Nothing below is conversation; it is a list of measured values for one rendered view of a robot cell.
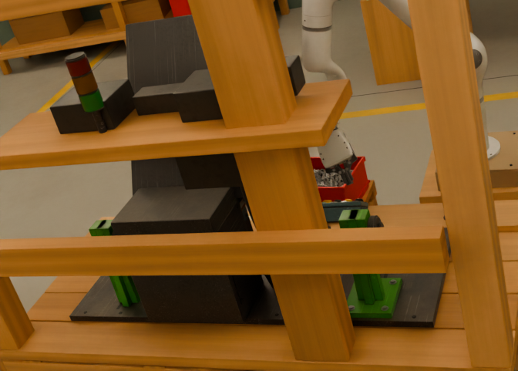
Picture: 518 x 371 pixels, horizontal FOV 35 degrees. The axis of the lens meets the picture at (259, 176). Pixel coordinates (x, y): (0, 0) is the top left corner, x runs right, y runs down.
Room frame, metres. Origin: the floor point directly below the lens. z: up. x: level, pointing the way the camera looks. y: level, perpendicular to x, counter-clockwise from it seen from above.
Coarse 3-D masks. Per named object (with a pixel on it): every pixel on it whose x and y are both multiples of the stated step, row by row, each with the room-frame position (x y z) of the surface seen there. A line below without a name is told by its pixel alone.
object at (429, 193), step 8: (432, 152) 2.54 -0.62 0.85; (432, 160) 2.49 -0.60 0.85; (432, 168) 2.43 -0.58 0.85; (432, 176) 2.38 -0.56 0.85; (424, 184) 2.34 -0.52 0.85; (432, 184) 2.33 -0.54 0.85; (424, 192) 2.30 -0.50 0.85; (432, 192) 2.28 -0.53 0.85; (440, 192) 2.27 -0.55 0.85; (496, 192) 2.18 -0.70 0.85; (504, 192) 2.16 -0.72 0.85; (512, 192) 2.15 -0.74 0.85; (424, 200) 2.27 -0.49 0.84; (432, 200) 2.26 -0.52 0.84; (440, 200) 2.25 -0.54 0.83; (496, 200) 2.17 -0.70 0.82
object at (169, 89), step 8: (144, 88) 1.90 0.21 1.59; (152, 88) 1.88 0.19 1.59; (160, 88) 1.86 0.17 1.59; (168, 88) 1.85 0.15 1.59; (176, 88) 1.83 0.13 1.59; (136, 96) 1.85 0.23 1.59; (144, 96) 1.84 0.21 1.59; (152, 96) 1.83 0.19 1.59; (160, 96) 1.82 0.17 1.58; (168, 96) 1.81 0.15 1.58; (136, 104) 1.86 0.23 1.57; (144, 104) 1.85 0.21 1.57; (152, 104) 1.84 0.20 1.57; (160, 104) 1.83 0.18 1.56; (168, 104) 1.82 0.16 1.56; (176, 104) 1.81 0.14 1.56; (144, 112) 1.85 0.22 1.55; (152, 112) 1.84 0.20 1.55; (160, 112) 1.83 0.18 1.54; (168, 112) 1.82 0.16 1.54
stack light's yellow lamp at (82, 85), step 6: (72, 78) 1.81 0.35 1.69; (78, 78) 1.80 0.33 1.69; (84, 78) 1.80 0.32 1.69; (90, 78) 1.81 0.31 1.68; (78, 84) 1.80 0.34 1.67; (84, 84) 1.80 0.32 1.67; (90, 84) 1.80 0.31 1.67; (96, 84) 1.82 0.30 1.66; (78, 90) 1.81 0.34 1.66; (84, 90) 1.80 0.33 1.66; (90, 90) 1.80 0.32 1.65; (96, 90) 1.81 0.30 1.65
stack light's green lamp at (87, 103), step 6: (84, 96) 1.80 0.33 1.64; (90, 96) 1.80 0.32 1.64; (96, 96) 1.81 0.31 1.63; (84, 102) 1.80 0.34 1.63; (90, 102) 1.80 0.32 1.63; (96, 102) 1.80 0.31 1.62; (102, 102) 1.81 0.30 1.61; (84, 108) 1.81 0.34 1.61; (90, 108) 1.80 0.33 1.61; (96, 108) 1.80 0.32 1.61; (102, 108) 1.81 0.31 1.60
